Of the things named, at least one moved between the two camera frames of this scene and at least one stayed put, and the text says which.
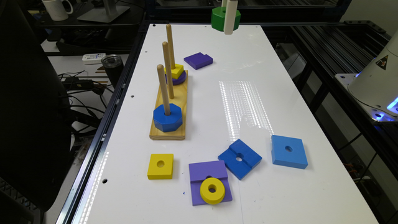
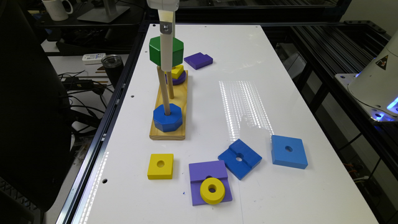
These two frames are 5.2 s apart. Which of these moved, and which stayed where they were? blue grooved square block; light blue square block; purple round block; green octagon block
Moved: green octagon block
Stayed: light blue square block; purple round block; blue grooved square block
